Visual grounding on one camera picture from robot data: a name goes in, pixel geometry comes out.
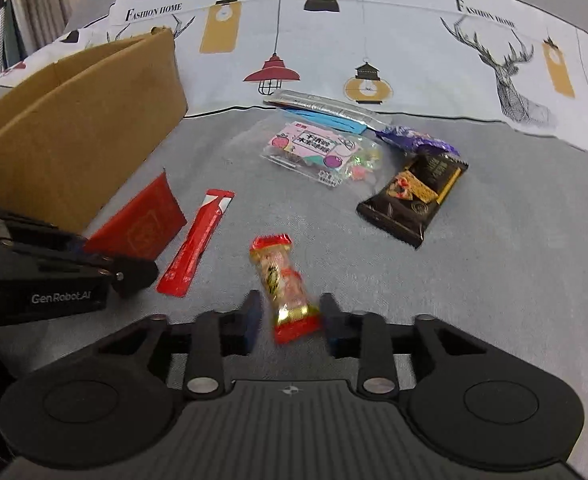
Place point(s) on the red square snack packet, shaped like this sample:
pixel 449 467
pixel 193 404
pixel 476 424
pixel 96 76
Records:
pixel 139 225

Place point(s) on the grey printed bedsheet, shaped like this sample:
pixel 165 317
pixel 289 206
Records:
pixel 499 240

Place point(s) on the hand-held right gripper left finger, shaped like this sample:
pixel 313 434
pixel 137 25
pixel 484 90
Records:
pixel 249 325

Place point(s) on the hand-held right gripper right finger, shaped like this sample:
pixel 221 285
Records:
pixel 333 330

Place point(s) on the silver blue snack packet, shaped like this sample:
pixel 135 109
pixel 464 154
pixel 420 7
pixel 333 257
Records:
pixel 324 107

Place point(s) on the black snack packet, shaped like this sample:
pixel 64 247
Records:
pixel 409 200

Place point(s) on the red gold candy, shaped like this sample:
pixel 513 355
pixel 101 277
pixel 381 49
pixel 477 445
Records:
pixel 284 285

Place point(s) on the brown cardboard box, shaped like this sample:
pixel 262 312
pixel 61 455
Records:
pixel 74 125

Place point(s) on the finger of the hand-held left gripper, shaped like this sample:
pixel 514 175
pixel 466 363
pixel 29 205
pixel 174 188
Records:
pixel 34 227
pixel 134 275

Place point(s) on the purple snack packet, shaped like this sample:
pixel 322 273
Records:
pixel 409 137

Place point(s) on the clear bag with pink label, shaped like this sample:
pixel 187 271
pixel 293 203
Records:
pixel 314 155

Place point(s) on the red stick snack packet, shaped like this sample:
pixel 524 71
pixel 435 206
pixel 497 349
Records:
pixel 196 240

